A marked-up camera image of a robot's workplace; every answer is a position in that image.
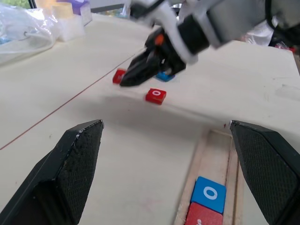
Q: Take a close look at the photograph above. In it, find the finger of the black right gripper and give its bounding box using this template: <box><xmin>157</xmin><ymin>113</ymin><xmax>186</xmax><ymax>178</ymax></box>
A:
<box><xmin>119</xmin><ymin>61</ymin><xmax>165</xmax><ymax>88</ymax></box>
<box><xmin>126</xmin><ymin>48</ymin><xmax>153</xmax><ymax>72</ymax></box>

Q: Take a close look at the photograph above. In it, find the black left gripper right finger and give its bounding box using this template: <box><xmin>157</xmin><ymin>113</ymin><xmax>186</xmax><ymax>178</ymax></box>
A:
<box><xmin>228</xmin><ymin>120</ymin><xmax>300</xmax><ymax>225</ymax></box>

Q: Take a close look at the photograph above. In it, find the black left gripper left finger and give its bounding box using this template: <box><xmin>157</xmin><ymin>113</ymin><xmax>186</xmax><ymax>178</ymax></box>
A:
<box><xmin>0</xmin><ymin>119</ymin><xmax>105</xmax><ymax>225</ymax></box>

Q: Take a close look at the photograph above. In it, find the red letter block O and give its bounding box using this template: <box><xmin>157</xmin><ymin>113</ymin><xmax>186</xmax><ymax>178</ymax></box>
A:
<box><xmin>144</xmin><ymin>88</ymin><xmax>167</xmax><ymax>105</ymax></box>

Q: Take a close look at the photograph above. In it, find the wooden letter tray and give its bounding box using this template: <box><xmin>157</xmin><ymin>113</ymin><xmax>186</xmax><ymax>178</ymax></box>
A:
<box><xmin>174</xmin><ymin>128</ymin><xmax>245</xmax><ymax>225</ymax></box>

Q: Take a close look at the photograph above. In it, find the blue letter block O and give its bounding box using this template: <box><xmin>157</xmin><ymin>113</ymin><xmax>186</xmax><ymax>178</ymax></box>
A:
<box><xmin>190</xmin><ymin>176</ymin><xmax>227</xmax><ymax>214</ymax></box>

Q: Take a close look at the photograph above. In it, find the red letter block R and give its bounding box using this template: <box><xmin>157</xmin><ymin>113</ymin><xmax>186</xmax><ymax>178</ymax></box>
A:
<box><xmin>184</xmin><ymin>202</ymin><xmax>224</xmax><ymax>225</ymax></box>

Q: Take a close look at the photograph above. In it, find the purple box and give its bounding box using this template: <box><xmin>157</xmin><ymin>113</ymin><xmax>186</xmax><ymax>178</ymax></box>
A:
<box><xmin>56</xmin><ymin>0</ymin><xmax>94</xmax><ymax>27</ymax></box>

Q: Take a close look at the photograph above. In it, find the white foam container stack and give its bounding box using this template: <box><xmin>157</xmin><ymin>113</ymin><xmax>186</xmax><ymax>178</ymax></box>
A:
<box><xmin>52</xmin><ymin>4</ymin><xmax>86</xmax><ymax>43</ymax></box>

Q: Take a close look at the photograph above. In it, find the white plastic bag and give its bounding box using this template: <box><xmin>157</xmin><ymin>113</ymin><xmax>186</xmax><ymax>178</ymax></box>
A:
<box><xmin>241</xmin><ymin>21</ymin><xmax>278</xmax><ymax>47</ymax></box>

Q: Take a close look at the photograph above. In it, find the clear plastic bag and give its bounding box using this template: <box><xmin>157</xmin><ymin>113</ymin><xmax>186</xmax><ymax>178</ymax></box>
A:
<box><xmin>0</xmin><ymin>4</ymin><xmax>59</xmax><ymax>65</ymax></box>

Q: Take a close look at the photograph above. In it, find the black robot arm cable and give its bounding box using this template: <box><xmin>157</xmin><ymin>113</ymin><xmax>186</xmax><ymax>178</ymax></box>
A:
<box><xmin>264</xmin><ymin>0</ymin><xmax>285</xmax><ymax>32</ymax></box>

